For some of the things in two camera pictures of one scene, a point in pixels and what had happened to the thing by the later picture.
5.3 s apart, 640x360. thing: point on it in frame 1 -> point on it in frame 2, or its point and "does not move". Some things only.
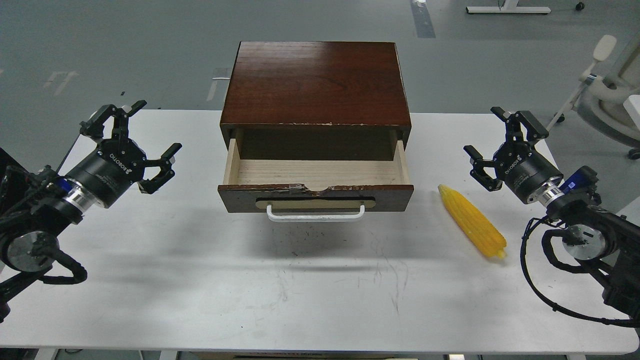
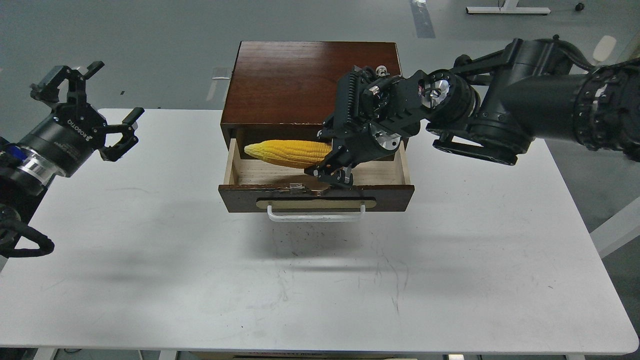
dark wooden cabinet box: (313, 101) does not move
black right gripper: (529, 174) -> (374, 110)
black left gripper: (113, 167) -> (70, 134)
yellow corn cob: (483, 234) -> (292, 153)
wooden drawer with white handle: (333, 190) does not move
